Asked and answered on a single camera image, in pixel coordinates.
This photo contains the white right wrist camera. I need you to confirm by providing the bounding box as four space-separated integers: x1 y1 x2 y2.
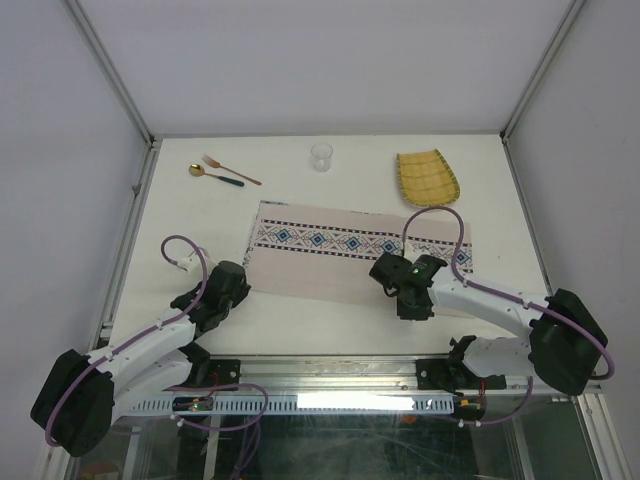
403 243 421 262

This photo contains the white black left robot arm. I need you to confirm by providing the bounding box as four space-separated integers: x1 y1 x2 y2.
30 261 251 457

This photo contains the right aluminium frame post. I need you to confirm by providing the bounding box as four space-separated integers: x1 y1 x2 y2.
500 0 588 144

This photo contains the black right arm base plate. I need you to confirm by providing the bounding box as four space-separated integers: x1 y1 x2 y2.
415 357 508 392

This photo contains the aluminium front mounting rail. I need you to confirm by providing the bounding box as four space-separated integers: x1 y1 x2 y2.
62 353 599 401

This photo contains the clear drinking glass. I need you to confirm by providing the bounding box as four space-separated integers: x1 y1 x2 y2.
311 143 333 173

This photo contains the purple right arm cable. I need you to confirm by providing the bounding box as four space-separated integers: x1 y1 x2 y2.
402 206 617 428

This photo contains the gold spoon green handle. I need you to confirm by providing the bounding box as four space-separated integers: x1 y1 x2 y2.
188 164 245 188

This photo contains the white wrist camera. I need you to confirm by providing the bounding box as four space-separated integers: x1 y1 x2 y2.
403 243 421 262
173 247 218 277

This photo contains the aluminium frame post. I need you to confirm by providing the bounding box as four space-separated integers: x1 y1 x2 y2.
500 0 588 144
61 0 155 148

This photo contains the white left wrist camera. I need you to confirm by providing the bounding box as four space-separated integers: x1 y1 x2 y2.
173 247 218 277

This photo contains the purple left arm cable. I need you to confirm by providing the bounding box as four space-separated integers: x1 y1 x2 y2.
44 234 271 480

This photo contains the white slotted cable duct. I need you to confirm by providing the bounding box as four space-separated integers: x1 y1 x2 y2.
127 392 454 417

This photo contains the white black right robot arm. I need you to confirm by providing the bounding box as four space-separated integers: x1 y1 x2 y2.
369 253 608 396

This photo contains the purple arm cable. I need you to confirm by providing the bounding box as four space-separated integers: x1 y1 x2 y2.
402 206 617 428
44 234 271 480

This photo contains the rose gold fork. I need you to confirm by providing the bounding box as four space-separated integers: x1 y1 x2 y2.
201 154 262 186

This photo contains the left aluminium frame post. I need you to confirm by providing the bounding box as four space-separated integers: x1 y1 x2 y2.
61 0 155 148

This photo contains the yellow woven pattern plate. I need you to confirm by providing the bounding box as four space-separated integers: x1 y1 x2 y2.
396 149 461 207

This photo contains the patterned white placemat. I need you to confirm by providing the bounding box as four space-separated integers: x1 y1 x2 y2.
240 199 474 319

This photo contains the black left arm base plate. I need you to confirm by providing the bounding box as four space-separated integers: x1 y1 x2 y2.
203 358 241 390

